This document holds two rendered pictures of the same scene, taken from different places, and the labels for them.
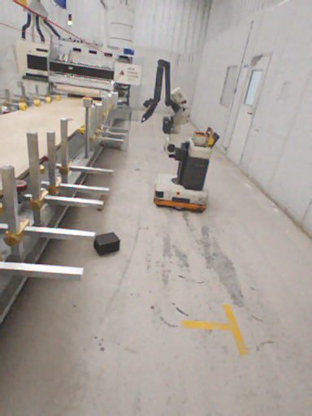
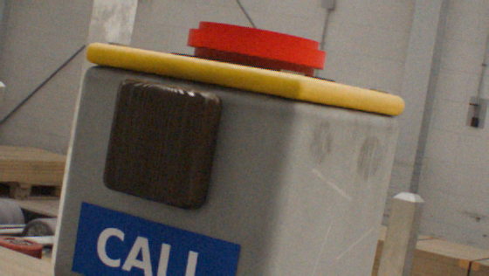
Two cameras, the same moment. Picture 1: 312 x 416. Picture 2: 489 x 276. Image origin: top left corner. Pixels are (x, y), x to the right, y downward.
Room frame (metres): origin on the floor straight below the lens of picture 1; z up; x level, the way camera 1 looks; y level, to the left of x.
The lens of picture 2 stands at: (2.53, 0.44, 1.22)
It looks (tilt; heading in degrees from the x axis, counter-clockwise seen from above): 3 degrees down; 126
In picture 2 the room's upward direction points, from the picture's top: 10 degrees clockwise
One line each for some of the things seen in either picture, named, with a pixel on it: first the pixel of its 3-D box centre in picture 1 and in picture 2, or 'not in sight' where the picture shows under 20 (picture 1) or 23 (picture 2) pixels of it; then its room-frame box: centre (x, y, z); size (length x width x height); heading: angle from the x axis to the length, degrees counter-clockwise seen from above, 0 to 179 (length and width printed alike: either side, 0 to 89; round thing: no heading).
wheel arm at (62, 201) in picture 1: (59, 201); not in sight; (1.17, 0.48, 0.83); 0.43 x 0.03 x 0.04; 96
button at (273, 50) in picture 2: not in sight; (254, 60); (2.35, 0.69, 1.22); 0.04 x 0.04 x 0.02
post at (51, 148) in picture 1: (52, 173); not in sight; (1.37, 0.59, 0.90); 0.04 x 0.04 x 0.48; 6
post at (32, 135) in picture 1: (35, 182); not in sight; (1.12, 0.57, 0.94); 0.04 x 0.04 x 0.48; 6
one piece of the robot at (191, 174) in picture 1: (192, 160); not in sight; (3.25, -0.41, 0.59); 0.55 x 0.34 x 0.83; 1
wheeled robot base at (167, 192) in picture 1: (179, 190); not in sight; (3.25, -0.32, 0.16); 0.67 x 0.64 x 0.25; 91
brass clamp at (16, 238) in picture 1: (17, 232); not in sight; (0.89, 0.54, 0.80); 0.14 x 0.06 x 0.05; 6
